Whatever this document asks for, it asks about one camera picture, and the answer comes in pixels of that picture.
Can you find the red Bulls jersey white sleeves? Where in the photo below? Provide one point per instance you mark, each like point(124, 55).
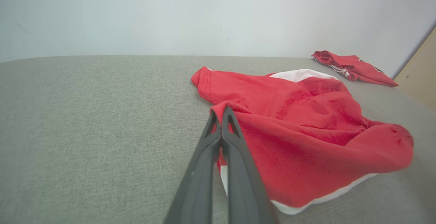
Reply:
point(361, 69)

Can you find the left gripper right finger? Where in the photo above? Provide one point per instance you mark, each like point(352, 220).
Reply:
point(243, 190)

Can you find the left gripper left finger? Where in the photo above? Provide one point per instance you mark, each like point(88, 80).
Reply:
point(197, 190)

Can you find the light wooden board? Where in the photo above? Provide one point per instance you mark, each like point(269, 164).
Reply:
point(422, 77)

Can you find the red shorts white trim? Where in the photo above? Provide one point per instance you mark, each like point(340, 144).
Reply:
point(306, 142)

